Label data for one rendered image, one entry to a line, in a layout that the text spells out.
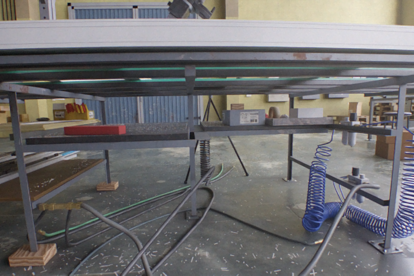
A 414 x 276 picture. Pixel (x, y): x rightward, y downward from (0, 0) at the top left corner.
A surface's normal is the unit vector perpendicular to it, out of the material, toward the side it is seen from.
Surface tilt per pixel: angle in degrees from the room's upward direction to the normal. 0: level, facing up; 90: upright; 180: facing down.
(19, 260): 90
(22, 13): 90
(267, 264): 0
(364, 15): 90
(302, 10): 90
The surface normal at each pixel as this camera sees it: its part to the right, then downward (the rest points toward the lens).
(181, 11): 0.09, 0.32
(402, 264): -0.02, -0.99
